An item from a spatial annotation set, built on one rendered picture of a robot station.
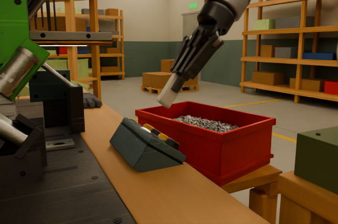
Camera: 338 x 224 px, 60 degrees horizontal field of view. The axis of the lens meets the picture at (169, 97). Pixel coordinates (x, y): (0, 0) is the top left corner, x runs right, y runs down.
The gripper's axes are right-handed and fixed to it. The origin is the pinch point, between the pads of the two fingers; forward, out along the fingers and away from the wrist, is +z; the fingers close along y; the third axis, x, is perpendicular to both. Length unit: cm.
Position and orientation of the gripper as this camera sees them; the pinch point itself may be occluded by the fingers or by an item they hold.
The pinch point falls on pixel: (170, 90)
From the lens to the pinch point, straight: 61.2
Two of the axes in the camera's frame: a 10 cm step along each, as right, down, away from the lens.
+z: -5.2, 8.5, -1.1
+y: -4.4, -1.6, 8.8
